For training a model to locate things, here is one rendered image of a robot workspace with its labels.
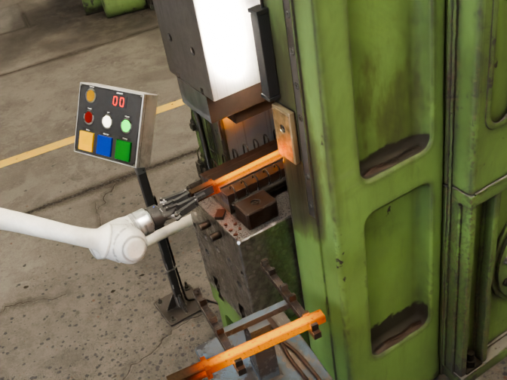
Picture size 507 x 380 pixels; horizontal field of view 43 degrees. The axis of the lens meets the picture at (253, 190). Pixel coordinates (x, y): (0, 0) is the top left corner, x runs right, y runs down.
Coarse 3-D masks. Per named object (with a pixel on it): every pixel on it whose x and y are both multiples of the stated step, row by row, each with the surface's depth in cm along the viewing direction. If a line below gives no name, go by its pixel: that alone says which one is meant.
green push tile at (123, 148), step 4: (116, 140) 248; (120, 140) 247; (116, 144) 248; (120, 144) 247; (124, 144) 246; (128, 144) 245; (116, 148) 248; (120, 148) 247; (124, 148) 246; (128, 148) 245; (116, 152) 248; (120, 152) 247; (124, 152) 246; (128, 152) 245; (116, 156) 248; (120, 156) 247; (124, 156) 246; (128, 156) 245; (124, 160) 246; (128, 160) 245
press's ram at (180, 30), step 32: (160, 0) 193; (192, 0) 173; (224, 0) 178; (256, 0) 183; (192, 32) 182; (224, 32) 182; (192, 64) 192; (224, 64) 187; (256, 64) 193; (224, 96) 192
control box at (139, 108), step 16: (80, 96) 257; (96, 96) 253; (112, 96) 248; (128, 96) 244; (144, 96) 240; (80, 112) 258; (96, 112) 253; (112, 112) 249; (128, 112) 244; (144, 112) 242; (80, 128) 259; (96, 128) 254; (112, 128) 249; (144, 128) 244; (96, 144) 255; (112, 144) 250; (144, 144) 246; (112, 160) 251; (144, 160) 248
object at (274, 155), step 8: (272, 152) 230; (256, 160) 228; (264, 160) 227; (272, 160) 228; (240, 168) 225; (248, 168) 224; (256, 168) 226; (224, 176) 223; (232, 176) 222; (208, 184) 218; (216, 184) 219; (192, 192) 216; (216, 192) 220; (200, 200) 219
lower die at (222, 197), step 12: (264, 144) 241; (276, 144) 238; (240, 156) 237; (252, 156) 234; (216, 168) 233; (228, 168) 230; (264, 168) 226; (276, 168) 225; (204, 180) 229; (240, 180) 222; (252, 180) 221; (264, 180) 222; (228, 192) 218; (240, 192) 218; (228, 204) 219
